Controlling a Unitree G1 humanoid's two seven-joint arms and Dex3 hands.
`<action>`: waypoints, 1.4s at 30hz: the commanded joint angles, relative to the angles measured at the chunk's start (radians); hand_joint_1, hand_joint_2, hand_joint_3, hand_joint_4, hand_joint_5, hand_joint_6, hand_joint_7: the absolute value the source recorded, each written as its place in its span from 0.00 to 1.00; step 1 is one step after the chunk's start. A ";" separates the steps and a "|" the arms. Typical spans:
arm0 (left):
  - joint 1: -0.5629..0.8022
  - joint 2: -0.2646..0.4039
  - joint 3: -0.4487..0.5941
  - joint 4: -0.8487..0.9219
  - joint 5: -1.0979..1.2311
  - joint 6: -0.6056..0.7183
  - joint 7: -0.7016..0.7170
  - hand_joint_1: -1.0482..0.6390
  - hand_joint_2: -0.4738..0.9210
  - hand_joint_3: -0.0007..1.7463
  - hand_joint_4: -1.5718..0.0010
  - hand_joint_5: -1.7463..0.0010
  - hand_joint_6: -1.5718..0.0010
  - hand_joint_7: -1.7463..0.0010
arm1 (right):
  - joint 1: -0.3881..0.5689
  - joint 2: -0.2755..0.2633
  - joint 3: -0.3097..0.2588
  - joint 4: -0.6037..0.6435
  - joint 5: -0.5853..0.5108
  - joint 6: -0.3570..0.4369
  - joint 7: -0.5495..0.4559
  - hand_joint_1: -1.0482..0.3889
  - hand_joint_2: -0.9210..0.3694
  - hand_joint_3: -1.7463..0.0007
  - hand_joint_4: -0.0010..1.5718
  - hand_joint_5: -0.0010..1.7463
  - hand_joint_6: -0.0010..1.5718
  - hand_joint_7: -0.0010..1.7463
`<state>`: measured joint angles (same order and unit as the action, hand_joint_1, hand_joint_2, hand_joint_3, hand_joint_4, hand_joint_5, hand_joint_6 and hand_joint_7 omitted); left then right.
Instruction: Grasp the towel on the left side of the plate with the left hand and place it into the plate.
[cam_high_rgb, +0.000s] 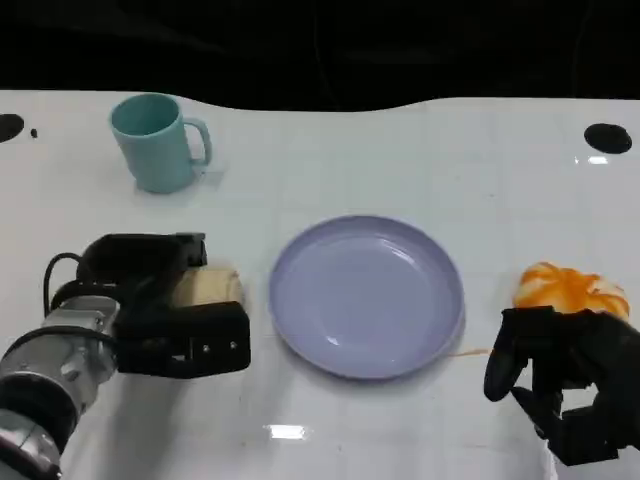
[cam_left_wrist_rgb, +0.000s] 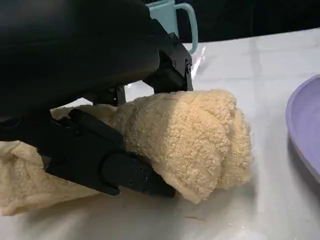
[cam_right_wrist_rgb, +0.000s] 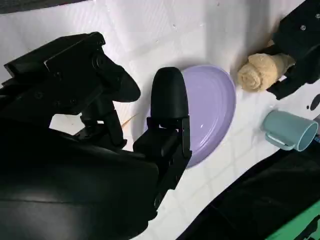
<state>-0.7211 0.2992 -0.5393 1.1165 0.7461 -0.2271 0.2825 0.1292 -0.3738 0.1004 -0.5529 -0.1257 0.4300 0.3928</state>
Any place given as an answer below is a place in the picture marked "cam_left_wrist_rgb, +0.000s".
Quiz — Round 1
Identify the beige towel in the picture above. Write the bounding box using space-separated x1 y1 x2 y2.
0 89 252 217

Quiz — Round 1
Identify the pale green mug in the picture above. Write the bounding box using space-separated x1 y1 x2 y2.
144 0 200 55

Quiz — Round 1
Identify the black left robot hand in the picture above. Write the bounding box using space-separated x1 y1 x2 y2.
0 0 195 199

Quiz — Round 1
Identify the lilac plate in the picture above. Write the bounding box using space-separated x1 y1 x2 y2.
285 73 320 184

